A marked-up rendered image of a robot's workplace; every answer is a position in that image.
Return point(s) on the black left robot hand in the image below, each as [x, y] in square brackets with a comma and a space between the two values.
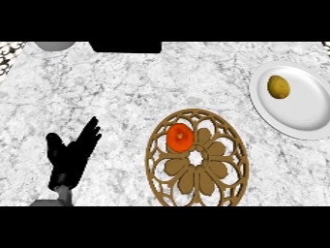
[70, 156]

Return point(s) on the white oval plate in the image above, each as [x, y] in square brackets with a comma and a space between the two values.
[301, 103]

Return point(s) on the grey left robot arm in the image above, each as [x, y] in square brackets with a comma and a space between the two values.
[63, 197]

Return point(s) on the orange round fruit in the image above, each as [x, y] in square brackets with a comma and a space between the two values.
[179, 137]

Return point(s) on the black appliance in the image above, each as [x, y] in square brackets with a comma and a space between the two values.
[126, 47]

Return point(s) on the grey round bowl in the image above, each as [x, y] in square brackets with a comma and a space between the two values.
[54, 46]

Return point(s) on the yellow-brown potato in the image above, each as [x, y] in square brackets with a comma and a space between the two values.
[278, 86]

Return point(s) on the brown openwork round placemat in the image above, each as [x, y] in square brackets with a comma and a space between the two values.
[198, 168]

